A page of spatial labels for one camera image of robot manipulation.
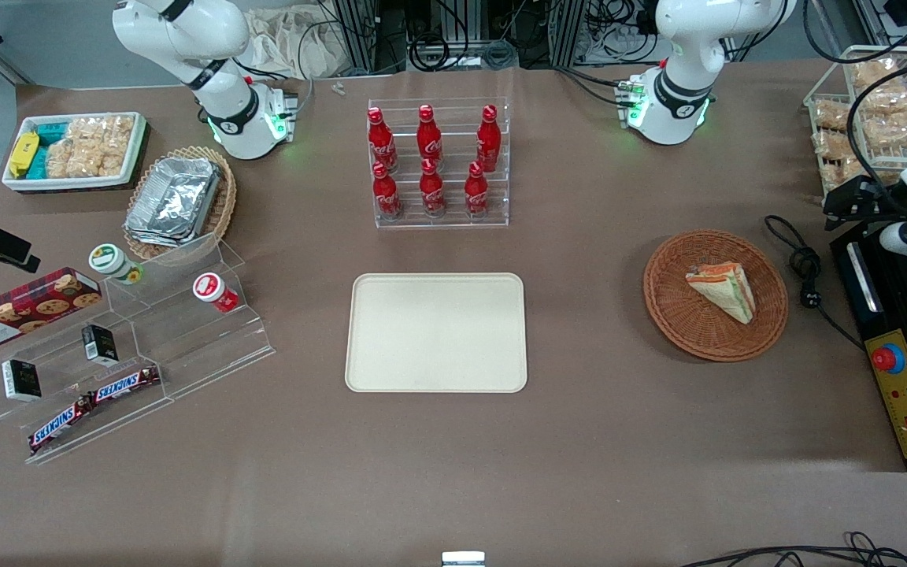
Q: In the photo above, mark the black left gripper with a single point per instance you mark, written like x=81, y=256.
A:
x=872, y=197

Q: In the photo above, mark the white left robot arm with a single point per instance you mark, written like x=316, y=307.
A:
x=682, y=79

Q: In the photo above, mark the white plastic snack tray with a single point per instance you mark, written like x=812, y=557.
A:
x=75, y=183

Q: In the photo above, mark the wrapped triangle sandwich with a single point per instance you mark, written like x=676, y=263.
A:
x=725, y=290

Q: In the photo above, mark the brown round wicker basket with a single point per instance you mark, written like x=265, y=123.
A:
x=682, y=315

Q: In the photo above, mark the light oval wicker basket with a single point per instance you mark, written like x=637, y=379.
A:
x=223, y=197

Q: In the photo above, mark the beige rectangular tray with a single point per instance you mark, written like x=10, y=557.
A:
x=436, y=332

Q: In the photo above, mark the clear fried snack bag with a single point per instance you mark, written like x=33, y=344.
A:
x=890, y=102
x=839, y=173
x=831, y=115
x=898, y=131
x=833, y=144
x=872, y=73

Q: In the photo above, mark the red tartan cookie box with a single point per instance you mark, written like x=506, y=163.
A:
x=24, y=309

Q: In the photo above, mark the teal snack packet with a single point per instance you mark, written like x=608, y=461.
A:
x=50, y=132
x=39, y=164

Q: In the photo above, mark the yellow snack packet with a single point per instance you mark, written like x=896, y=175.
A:
x=24, y=153

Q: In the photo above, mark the green lid snack cup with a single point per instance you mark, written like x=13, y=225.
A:
x=111, y=261

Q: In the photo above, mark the clear rice cracker bag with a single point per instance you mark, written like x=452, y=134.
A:
x=103, y=127
x=105, y=160
x=64, y=157

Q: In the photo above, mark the small black box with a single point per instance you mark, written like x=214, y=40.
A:
x=99, y=344
x=22, y=380

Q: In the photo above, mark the silver foil container stack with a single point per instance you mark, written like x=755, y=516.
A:
x=174, y=201

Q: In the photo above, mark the Snickers chocolate bar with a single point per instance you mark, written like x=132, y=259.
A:
x=127, y=383
x=60, y=425

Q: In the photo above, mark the clear acrylic stepped shelf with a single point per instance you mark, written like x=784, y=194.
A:
x=186, y=346

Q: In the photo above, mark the red lid snack cup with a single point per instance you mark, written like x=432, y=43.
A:
x=213, y=290

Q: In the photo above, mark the black yellow control box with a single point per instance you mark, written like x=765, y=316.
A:
x=906, y=409

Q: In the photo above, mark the beige crumpled cloth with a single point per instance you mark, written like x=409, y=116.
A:
x=288, y=43

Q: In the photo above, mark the red cola bottle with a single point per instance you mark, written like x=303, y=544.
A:
x=432, y=190
x=386, y=193
x=379, y=142
x=429, y=138
x=488, y=140
x=476, y=191

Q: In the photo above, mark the clear acrylic bottle rack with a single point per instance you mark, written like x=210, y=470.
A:
x=453, y=216

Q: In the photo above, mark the aluminium frame post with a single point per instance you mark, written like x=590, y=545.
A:
x=569, y=31
x=359, y=35

